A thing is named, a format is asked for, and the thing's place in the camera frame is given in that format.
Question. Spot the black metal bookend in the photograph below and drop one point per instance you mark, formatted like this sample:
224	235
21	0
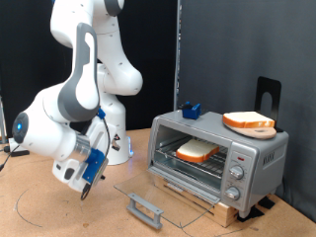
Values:
261	85

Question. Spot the silver toaster oven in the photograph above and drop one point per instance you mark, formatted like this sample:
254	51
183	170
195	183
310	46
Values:
273	164

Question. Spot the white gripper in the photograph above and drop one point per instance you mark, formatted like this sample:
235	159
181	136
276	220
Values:
97	138

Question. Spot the metal post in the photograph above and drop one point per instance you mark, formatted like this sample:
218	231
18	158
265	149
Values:
2	125

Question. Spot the emergency stop button box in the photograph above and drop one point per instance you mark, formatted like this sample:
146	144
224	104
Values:
19	153

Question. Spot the wooden slatted block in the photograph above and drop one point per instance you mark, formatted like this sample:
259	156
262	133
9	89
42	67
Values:
227	215

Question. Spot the white bread slice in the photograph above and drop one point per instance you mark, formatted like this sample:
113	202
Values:
247	119
197	149

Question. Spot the small round wooden board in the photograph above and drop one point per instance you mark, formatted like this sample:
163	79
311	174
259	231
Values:
260	133

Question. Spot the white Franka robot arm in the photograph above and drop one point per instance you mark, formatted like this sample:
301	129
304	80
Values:
33	138

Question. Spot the silver oven knob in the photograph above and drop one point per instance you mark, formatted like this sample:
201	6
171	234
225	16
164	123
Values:
232	193
237	172

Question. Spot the vertical metal pole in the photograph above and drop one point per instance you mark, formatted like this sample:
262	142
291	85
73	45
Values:
177	49

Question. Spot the black foam pad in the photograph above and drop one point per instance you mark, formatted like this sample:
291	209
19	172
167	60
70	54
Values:
253	214
267	203

